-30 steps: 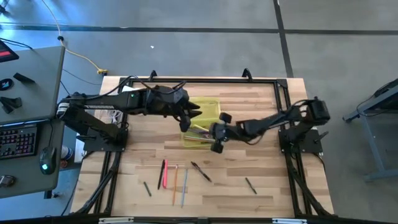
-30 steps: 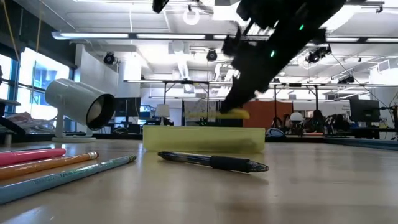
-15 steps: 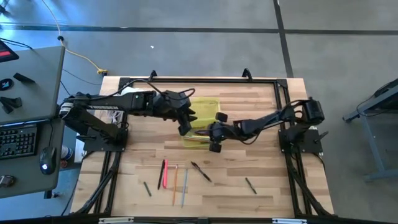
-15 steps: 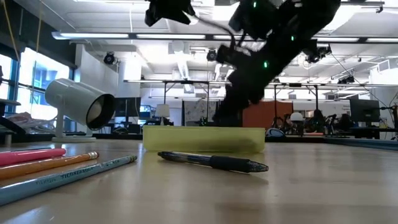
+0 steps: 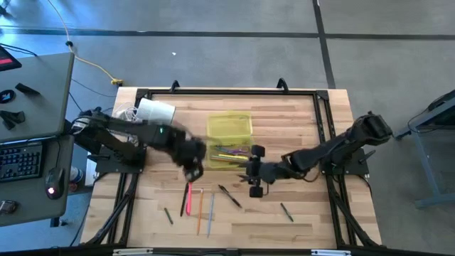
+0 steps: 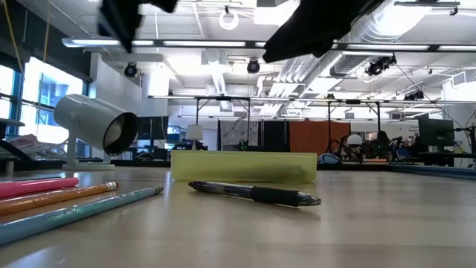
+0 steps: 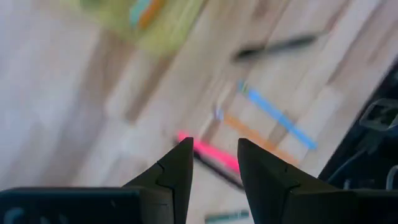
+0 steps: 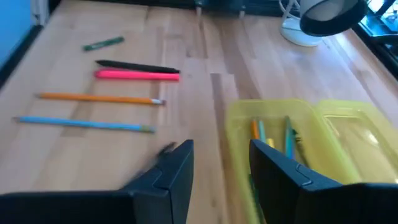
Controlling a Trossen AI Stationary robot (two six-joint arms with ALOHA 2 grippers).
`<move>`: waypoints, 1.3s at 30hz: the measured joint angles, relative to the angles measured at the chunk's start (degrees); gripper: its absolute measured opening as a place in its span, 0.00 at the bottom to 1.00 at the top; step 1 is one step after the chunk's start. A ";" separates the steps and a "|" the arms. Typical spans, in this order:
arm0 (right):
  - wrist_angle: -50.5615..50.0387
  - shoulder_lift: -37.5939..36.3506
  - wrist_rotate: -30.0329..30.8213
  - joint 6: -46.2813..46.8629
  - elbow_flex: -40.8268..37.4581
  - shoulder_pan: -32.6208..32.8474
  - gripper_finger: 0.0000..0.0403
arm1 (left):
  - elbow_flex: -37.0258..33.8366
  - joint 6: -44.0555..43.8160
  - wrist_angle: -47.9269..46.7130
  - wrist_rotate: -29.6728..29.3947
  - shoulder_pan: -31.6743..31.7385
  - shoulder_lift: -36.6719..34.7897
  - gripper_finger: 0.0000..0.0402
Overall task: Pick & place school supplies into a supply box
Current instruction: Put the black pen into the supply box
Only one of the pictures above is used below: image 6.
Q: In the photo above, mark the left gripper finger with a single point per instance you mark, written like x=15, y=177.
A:
x=160, y=4
x=119, y=18

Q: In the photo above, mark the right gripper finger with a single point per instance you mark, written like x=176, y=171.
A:
x=301, y=37

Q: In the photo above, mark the yellow translucent supply box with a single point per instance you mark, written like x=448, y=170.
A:
x=241, y=165

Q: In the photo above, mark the black grip pen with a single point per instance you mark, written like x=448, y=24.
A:
x=275, y=195

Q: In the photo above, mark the pink highlighter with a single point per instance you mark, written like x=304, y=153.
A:
x=37, y=186

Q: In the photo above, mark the orange pencil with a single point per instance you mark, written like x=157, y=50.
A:
x=56, y=197

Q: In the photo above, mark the teal pencil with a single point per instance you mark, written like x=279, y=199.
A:
x=74, y=214

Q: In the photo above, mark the orange partition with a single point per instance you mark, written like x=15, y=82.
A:
x=316, y=136

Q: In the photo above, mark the black partition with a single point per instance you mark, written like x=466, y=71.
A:
x=275, y=134

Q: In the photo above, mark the black monitor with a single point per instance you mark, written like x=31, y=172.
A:
x=152, y=127
x=436, y=132

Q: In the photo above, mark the white patterned partition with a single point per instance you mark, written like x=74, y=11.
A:
x=238, y=132

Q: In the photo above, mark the white dome helmet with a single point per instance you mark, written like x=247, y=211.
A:
x=354, y=139

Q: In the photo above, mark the blue round object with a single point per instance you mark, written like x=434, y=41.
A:
x=329, y=159

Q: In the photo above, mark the white lampshade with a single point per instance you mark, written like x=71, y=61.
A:
x=194, y=132

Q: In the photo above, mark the person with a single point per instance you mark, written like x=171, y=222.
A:
x=381, y=143

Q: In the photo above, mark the grey computer desk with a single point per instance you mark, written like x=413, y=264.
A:
x=11, y=122

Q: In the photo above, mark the silver ventilation duct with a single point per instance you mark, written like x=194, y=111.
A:
x=357, y=37

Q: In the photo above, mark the black ceiling camera cluster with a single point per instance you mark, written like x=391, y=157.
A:
x=379, y=65

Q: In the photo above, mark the black background station frame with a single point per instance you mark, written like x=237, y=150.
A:
x=223, y=98
x=353, y=101

